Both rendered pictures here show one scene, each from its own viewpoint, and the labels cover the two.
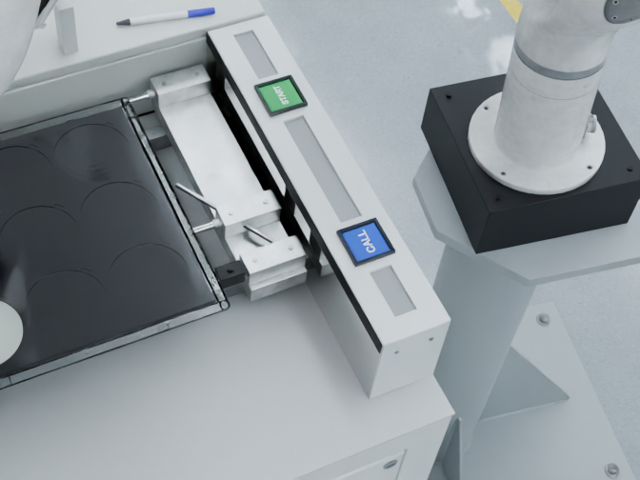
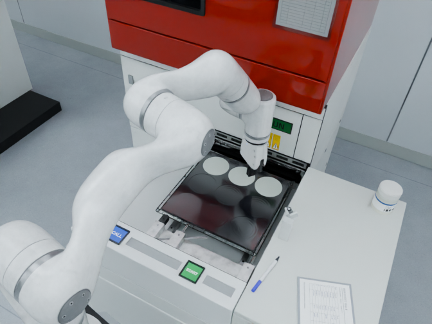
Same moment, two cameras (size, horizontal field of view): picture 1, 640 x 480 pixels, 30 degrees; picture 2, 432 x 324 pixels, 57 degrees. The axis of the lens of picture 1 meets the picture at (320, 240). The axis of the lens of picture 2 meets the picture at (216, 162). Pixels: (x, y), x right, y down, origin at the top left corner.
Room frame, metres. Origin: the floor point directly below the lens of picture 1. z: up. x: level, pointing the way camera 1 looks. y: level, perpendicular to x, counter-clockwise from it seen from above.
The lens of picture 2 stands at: (1.62, -0.20, 1.97)
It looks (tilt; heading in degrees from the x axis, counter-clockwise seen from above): 44 degrees down; 148
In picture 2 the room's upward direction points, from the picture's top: 3 degrees clockwise
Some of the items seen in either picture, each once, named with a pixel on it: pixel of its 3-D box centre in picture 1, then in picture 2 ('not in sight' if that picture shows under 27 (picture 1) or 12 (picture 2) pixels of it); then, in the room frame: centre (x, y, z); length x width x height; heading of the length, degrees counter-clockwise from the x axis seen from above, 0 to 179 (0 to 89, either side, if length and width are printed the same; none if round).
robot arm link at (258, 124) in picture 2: not in sight; (258, 112); (0.84, 0.44, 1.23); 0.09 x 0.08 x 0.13; 24
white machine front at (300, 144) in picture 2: not in sight; (211, 117); (0.56, 0.44, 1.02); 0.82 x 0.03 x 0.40; 32
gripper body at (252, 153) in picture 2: not in sight; (254, 147); (0.84, 0.44, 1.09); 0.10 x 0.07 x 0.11; 176
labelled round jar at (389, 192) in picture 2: not in sight; (386, 197); (1.17, 0.74, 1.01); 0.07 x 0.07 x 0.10
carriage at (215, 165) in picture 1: (225, 183); (195, 258); (0.99, 0.14, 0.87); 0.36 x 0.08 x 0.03; 32
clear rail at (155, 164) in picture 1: (171, 197); (204, 231); (0.94, 0.20, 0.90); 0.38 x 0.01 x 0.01; 32
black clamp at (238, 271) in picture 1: (230, 273); (163, 220); (0.83, 0.11, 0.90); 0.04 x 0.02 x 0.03; 122
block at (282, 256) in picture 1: (272, 259); (153, 233); (0.86, 0.06, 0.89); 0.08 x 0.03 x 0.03; 122
